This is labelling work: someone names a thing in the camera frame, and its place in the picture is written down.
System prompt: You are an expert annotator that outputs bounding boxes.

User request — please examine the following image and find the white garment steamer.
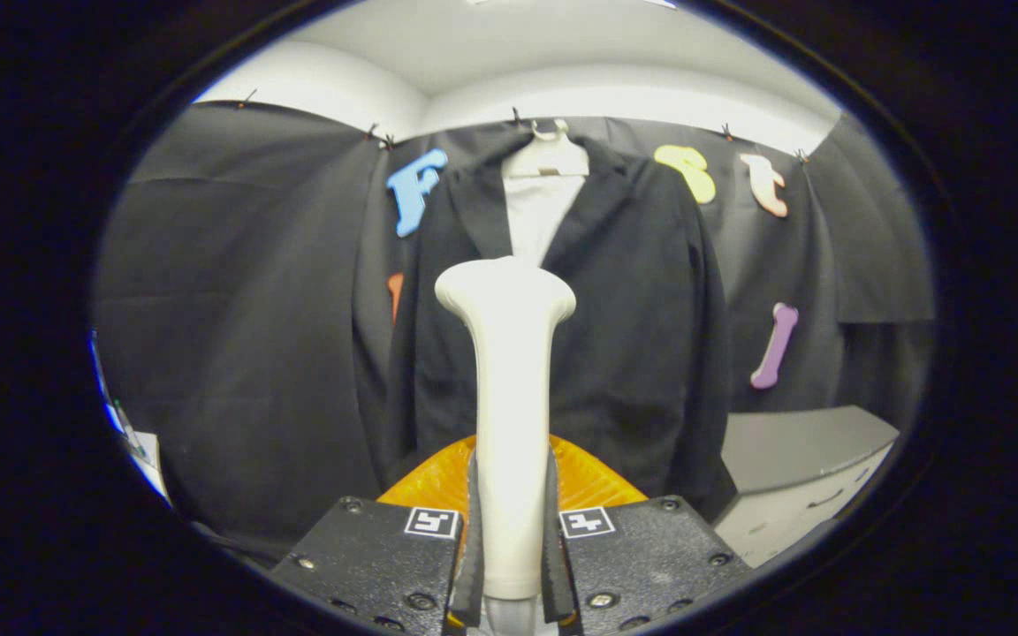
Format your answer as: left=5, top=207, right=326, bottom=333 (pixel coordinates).
left=434, top=256, right=578, bottom=636

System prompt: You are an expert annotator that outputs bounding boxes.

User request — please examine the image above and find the black backdrop cloth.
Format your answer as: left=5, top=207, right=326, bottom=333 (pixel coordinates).
left=92, top=99, right=936, bottom=566

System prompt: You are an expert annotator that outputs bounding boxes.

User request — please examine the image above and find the black suit jacket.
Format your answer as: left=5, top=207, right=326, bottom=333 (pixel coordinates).
left=384, top=132, right=737, bottom=522

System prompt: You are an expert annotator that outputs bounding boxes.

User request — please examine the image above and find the white clothes hanger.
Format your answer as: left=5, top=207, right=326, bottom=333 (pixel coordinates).
left=502, top=119, right=591, bottom=179

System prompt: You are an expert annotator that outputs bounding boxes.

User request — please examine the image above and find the grey cabinet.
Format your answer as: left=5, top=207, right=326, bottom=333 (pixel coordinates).
left=710, top=405, right=901, bottom=568

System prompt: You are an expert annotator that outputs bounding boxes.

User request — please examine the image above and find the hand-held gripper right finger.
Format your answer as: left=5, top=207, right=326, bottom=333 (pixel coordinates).
left=546, top=435, right=753, bottom=632

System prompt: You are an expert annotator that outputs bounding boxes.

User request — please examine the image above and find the white board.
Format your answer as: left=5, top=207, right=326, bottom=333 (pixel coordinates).
left=89, top=331, right=172, bottom=506

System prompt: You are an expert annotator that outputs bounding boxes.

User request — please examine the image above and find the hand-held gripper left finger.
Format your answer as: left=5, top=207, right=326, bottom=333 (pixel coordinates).
left=269, top=435, right=483, bottom=636

